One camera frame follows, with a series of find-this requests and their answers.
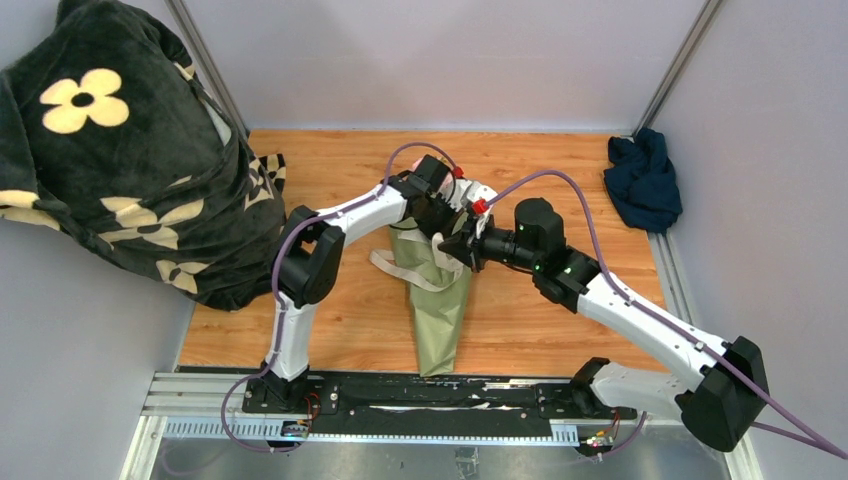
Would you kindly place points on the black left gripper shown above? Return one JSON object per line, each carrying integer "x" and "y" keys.
{"x": 450, "y": 224}

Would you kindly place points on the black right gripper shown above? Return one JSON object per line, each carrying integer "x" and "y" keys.
{"x": 468, "y": 249}

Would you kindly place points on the green and peach wrapping paper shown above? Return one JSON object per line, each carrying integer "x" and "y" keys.
{"x": 438, "y": 288}

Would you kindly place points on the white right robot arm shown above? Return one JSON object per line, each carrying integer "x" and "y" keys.
{"x": 712, "y": 386}

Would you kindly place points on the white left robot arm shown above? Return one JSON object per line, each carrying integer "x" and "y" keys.
{"x": 306, "y": 267}

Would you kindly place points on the navy blue cloth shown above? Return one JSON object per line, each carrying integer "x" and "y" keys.
{"x": 642, "y": 182}

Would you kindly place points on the dark floral fleece blanket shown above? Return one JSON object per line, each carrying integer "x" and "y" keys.
{"x": 109, "y": 137}

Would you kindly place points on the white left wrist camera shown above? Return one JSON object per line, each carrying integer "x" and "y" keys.
{"x": 474, "y": 193}

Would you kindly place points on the black and aluminium base rail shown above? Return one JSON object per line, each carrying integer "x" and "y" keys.
{"x": 209, "y": 423}

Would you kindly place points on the right aluminium frame post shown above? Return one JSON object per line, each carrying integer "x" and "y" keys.
{"x": 685, "y": 53}

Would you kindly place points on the aluminium frame post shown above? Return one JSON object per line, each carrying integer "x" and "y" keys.
{"x": 185, "y": 22}
{"x": 685, "y": 53}

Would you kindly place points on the left aluminium frame post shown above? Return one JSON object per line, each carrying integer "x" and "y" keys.
{"x": 185, "y": 22}

